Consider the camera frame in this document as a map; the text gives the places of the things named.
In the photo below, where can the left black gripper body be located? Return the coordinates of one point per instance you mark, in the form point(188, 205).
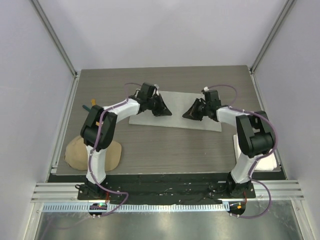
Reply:
point(150, 102)

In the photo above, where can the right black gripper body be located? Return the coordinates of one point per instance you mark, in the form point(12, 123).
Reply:
point(207, 107)

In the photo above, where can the grey cloth napkin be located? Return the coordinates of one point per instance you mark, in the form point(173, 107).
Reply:
point(178, 103)

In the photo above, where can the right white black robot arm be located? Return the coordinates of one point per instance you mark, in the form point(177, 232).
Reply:
point(255, 134)

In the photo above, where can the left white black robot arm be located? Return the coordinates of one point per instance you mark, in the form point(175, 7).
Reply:
point(98, 133)

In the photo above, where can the white folded towel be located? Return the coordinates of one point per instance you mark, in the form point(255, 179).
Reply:
point(266, 164)

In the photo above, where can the beige cap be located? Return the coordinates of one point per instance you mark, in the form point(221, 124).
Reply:
point(76, 155)

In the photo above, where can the green handled gold utensil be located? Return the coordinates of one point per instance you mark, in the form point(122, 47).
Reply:
point(86, 107)

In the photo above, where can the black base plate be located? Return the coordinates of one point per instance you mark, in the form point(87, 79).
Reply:
point(166, 189)

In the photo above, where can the right aluminium frame post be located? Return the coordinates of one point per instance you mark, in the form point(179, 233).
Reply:
point(281, 18)

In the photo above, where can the aluminium frame post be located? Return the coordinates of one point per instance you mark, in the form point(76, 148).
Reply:
point(281, 18)
point(53, 36)

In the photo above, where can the white slotted cable duct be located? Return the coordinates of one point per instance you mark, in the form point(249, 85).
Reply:
point(95, 207)

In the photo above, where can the left aluminium frame post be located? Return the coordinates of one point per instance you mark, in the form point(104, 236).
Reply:
point(53, 36)

